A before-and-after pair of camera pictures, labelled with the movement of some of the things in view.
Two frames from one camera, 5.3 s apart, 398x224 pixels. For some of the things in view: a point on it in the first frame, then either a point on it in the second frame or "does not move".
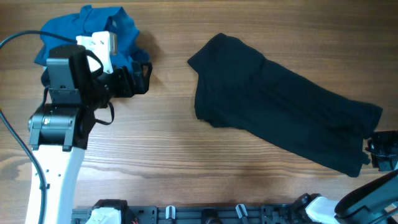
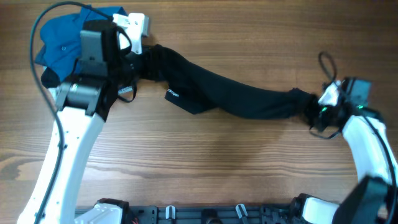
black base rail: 158,214 does not move
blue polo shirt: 87,22 does not move
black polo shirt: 237,87 → 201,91
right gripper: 379,138 → 321,127
